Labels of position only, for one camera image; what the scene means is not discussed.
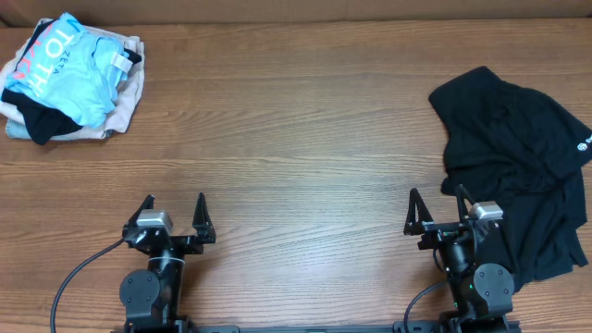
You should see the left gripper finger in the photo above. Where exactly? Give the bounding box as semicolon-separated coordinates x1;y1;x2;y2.
128;194;154;226
191;192;213;228

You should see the black t-shirt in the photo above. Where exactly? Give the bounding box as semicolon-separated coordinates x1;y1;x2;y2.
428;67;591;290

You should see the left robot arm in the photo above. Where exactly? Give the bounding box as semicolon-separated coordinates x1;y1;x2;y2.
119;193;216;332

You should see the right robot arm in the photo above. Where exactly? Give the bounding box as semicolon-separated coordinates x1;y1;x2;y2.
398;185;520;332

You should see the beige folded garment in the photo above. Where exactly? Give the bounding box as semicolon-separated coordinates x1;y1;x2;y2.
0;18;146;142

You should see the black folded garment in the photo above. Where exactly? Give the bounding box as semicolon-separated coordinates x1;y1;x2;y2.
0;20;142;146

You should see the light blue printed t-shirt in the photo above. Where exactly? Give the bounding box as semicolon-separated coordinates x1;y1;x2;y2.
5;13;133;128

